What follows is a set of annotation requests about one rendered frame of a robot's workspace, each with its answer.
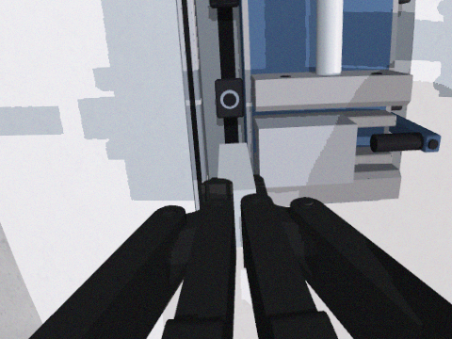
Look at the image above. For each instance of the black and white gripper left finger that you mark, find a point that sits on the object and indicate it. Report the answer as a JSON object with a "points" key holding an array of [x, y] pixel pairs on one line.
{"points": [[126, 295]]}

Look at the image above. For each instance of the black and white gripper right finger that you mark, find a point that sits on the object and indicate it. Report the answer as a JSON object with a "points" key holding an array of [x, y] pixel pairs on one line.
{"points": [[371, 294]]}

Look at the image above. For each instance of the grey rectangular block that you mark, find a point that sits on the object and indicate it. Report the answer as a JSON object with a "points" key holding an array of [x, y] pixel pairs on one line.
{"points": [[306, 150]]}

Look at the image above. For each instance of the grey flat bar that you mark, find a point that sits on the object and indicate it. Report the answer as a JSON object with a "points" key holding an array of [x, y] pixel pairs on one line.
{"points": [[366, 118], [365, 156]]}

